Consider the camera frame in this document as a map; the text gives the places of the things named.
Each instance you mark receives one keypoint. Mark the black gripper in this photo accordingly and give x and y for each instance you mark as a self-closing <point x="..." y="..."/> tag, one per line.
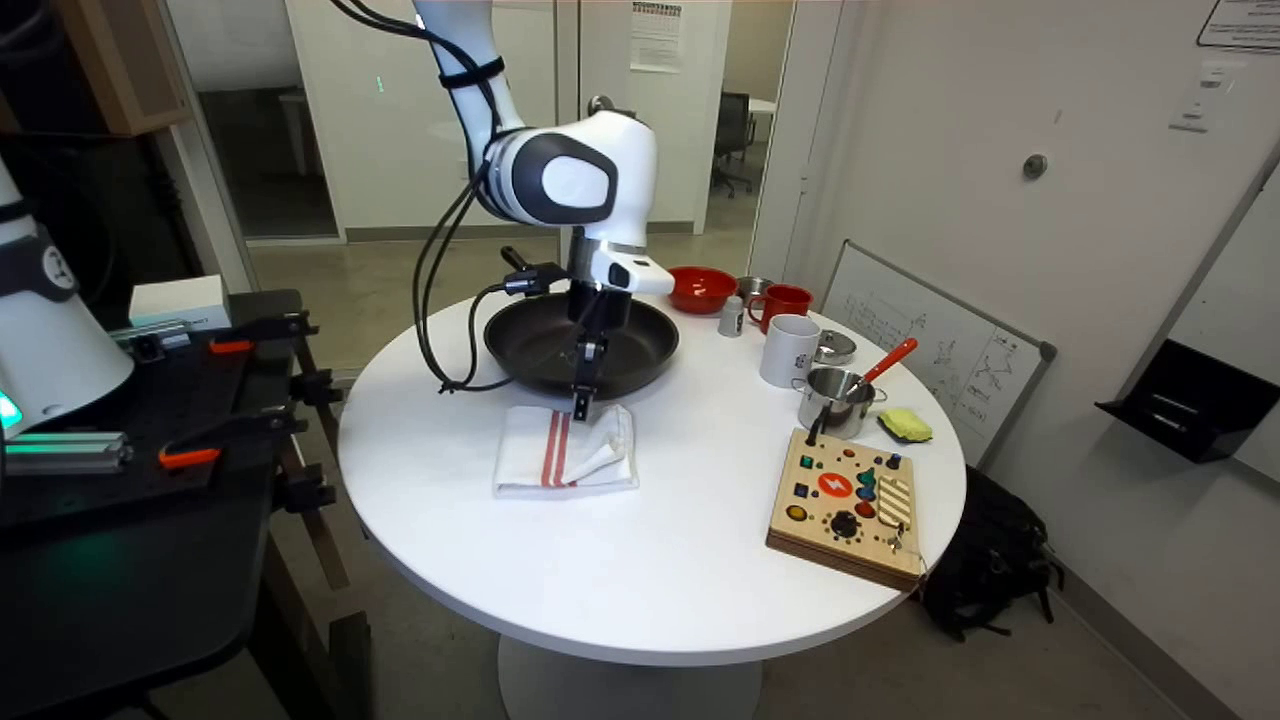
<point x="596" y="322"/>

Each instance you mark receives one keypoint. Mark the white towel red stripes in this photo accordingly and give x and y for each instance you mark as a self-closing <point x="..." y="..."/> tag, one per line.
<point x="521" y="463"/>

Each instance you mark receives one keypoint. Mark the black frying pan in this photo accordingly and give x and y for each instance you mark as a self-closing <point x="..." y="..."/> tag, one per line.
<point x="641" y="344"/>

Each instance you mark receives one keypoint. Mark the red bowl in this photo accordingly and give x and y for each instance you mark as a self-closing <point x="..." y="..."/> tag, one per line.
<point x="703" y="288"/>

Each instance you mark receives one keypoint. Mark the small grey shaker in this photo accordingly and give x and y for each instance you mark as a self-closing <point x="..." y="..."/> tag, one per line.
<point x="731" y="322"/>

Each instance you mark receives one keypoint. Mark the white mug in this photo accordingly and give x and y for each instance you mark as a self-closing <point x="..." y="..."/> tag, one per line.
<point x="784" y="355"/>

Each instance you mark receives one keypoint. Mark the red mug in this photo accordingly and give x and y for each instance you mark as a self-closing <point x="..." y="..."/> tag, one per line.
<point x="784" y="307"/>

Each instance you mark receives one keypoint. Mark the small steel saucepan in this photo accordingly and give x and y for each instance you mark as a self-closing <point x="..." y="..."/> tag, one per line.
<point x="839" y="397"/>

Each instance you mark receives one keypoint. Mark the small steel cup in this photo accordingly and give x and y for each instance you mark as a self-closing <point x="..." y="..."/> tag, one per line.
<point x="839" y="344"/>

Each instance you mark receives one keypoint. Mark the white door with window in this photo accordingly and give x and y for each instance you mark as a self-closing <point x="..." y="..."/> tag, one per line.
<point x="694" y="135"/>

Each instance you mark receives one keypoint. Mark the wooden board colourful pieces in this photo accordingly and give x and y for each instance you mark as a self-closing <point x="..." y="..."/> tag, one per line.
<point x="845" y="512"/>

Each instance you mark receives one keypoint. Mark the yellow green sponge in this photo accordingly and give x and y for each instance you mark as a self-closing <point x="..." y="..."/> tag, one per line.
<point x="905" y="427"/>

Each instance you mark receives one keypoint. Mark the leaning framed whiteboard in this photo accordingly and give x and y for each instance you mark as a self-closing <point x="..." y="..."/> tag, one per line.
<point x="932" y="344"/>

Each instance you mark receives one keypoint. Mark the white door notice paper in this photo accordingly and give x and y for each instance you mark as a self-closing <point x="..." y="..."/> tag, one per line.
<point x="657" y="38"/>

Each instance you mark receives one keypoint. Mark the black clamp orange tip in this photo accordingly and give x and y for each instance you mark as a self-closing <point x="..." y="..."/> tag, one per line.
<point x="185" y="456"/>
<point x="230" y="348"/>

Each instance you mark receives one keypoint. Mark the white box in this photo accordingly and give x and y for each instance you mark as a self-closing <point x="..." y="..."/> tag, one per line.
<point x="181" y="307"/>

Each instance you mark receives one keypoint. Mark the black backpack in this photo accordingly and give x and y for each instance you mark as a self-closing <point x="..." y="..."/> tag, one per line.
<point x="984" y="563"/>

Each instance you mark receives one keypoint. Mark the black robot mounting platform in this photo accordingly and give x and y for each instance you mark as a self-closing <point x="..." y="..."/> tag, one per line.
<point x="121" y="584"/>

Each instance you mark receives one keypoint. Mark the wooden cabinet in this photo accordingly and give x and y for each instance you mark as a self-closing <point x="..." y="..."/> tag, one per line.
<point x="126" y="62"/>

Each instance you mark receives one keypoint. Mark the round grey wall knob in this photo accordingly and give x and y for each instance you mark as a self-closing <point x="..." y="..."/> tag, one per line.
<point x="1035" y="165"/>

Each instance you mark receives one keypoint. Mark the aluminium rail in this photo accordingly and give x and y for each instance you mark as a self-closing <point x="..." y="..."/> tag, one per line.
<point x="65" y="455"/>

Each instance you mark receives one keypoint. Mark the black wall tray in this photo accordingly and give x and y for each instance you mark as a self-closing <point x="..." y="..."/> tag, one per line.
<point x="1185" y="401"/>

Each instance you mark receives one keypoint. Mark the white wall switch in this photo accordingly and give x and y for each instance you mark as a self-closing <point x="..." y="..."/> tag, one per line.
<point x="1199" y="101"/>

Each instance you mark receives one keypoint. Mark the framed wall sign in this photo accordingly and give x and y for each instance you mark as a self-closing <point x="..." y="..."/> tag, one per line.
<point x="1243" y="27"/>

